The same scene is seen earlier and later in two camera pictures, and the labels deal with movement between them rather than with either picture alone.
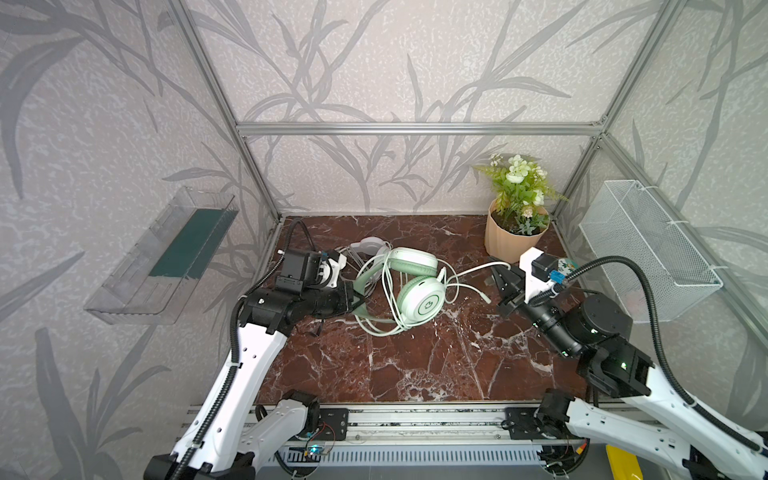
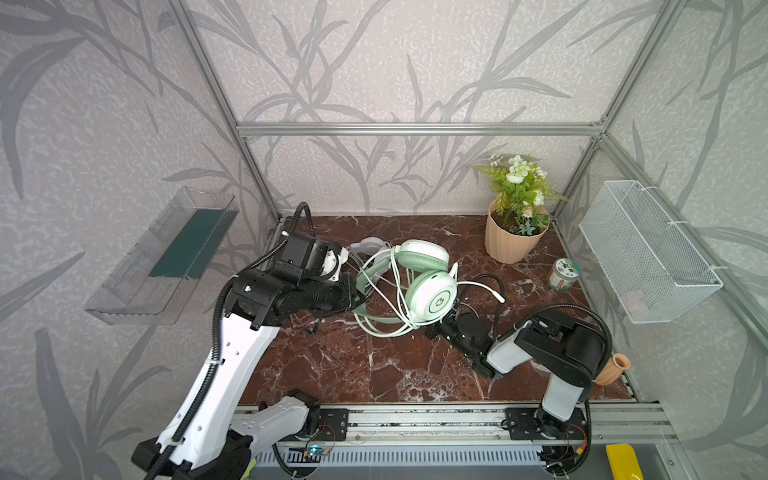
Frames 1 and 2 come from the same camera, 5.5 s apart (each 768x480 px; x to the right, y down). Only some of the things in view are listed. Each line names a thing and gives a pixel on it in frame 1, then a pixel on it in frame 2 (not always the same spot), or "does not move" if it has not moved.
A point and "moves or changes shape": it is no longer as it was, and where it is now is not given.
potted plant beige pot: (518, 216) does not move
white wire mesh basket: (625, 222) does not move
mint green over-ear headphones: (405, 279) moves or changes shape
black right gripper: (513, 297) to (453, 327)
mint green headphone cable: (456, 286) moves or changes shape
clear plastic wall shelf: (151, 282) does not move
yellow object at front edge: (623, 464) does not move
